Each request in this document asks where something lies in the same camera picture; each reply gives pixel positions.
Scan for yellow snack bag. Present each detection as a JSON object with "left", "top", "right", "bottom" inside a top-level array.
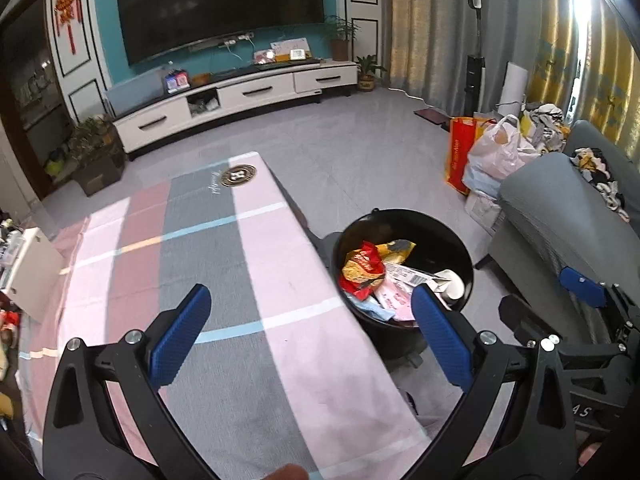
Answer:
[{"left": 375, "top": 238, "right": 417, "bottom": 264}]

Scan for white board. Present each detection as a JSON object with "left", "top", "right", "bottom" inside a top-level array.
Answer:
[{"left": 500, "top": 61, "right": 530, "bottom": 117}]

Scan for white television cabinet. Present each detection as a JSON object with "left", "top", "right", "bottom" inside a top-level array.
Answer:
[{"left": 112, "top": 61, "right": 359, "bottom": 157}]

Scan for striped bedsheet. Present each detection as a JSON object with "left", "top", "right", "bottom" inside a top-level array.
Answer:
[{"left": 15, "top": 151, "right": 434, "bottom": 480}]

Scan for black bucket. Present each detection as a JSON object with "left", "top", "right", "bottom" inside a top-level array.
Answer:
[{"left": 331, "top": 208, "right": 475, "bottom": 361}]

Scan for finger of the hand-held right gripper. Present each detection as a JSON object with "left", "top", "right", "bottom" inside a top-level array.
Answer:
[
  {"left": 499, "top": 293, "right": 552, "bottom": 349},
  {"left": 559, "top": 266, "right": 627, "bottom": 308}
]

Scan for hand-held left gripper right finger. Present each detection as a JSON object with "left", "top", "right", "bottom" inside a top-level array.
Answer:
[{"left": 400, "top": 284, "right": 578, "bottom": 480}]

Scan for blue and white packet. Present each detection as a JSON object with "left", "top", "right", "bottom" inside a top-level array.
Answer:
[{"left": 384, "top": 259, "right": 437, "bottom": 287}]

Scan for beige curtain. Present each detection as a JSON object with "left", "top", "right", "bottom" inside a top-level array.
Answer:
[{"left": 390, "top": 0, "right": 640, "bottom": 163}]

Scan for tall potted plant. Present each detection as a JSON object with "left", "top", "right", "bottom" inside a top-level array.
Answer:
[{"left": 323, "top": 14, "right": 361, "bottom": 62}]

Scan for white wooden box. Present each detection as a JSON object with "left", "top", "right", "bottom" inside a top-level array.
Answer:
[{"left": 0, "top": 226, "right": 66, "bottom": 324}]

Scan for upright vacuum cleaner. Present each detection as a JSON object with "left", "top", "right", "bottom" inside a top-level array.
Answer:
[{"left": 464, "top": 0, "right": 489, "bottom": 117}]

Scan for light blue packet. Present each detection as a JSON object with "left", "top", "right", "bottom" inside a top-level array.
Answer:
[{"left": 349, "top": 296, "right": 397, "bottom": 322}]

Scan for blue and red boxes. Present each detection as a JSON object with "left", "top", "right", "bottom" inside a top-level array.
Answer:
[{"left": 164, "top": 70, "right": 192, "bottom": 94}]

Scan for red knot wall decoration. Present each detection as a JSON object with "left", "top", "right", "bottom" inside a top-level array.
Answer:
[{"left": 53, "top": 0, "right": 84, "bottom": 57}]

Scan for pile of clothes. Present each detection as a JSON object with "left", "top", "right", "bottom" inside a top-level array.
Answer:
[{"left": 520, "top": 102, "right": 572, "bottom": 154}]

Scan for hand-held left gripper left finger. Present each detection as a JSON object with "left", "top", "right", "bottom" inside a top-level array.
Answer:
[{"left": 42, "top": 283, "right": 223, "bottom": 480}]

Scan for grey flat panel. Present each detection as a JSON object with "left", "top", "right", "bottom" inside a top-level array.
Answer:
[{"left": 106, "top": 65, "right": 167, "bottom": 119}]

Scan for red shopping bag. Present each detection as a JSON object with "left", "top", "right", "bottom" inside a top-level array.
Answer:
[{"left": 445, "top": 116, "right": 497, "bottom": 197}]

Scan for small potted plant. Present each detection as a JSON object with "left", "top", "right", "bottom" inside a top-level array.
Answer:
[{"left": 353, "top": 54, "right": 389, "bottom": 93}]

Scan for potted plant on dark stand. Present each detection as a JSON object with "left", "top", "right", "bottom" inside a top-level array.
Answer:
[{"left": 66, "top": 114, "right": 127, "bottom": 197}]

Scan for grey sofa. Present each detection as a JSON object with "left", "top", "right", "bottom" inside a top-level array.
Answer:
[{"left": 487, "top": 120, "right": 640, "bottom": 343}]

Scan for black television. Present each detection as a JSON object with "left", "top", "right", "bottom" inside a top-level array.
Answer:
[{"left": 116, "top": 0, "right": 327, "bottom": 67}]

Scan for white desk calendar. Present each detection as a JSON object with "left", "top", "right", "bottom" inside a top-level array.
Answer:
[{"left": 270, "top": 38, "right": 312, "bottom": 62}]

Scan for clothes on sofa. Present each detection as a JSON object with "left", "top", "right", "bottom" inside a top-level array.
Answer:
[{"left": 570, "top": 146, "right": 632, "bottom": 222}]

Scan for pink wrapper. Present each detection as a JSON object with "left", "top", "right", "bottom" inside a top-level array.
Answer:
[{"left": 375, "top": 274, "right": 417, "bottom": 322}]

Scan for white and blue paper cup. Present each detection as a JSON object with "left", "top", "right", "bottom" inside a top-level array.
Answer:
[{"left": 431, "top": 268, "right": 467, "bottom": 307}]

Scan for brown floor mat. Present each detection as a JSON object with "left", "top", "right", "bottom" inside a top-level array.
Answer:
[{"left": 413, "top": 107, "right": 454, "bottom": 132}]

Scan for red snack bag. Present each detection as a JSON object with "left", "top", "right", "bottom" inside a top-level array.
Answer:
[{"left": 340, "top": 240, "right": 389, "bottom": 297}]

